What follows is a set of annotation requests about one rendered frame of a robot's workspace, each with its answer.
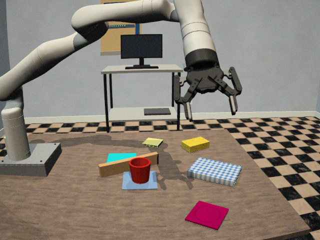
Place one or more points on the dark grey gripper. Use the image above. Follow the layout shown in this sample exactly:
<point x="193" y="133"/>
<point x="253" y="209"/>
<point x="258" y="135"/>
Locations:
<point x="204" y="75"/>

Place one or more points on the yellow sticky-note pad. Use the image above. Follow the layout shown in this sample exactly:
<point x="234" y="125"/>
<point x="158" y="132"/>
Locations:
<point x="152" y="142"/>

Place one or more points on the crimson square coaster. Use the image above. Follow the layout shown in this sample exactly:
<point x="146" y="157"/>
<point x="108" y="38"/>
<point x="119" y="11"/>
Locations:
<point x="207" y="215"/>

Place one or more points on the red cup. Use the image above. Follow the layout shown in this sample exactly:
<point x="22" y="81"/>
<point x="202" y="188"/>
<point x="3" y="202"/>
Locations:
<point x="140" y="170"/>

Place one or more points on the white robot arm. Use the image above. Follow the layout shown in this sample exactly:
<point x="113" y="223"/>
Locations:
<point x="91" y="23"/>

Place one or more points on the yellow sponge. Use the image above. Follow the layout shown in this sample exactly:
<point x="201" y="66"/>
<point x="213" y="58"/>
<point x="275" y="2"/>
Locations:
<point x="195" y="144"/>

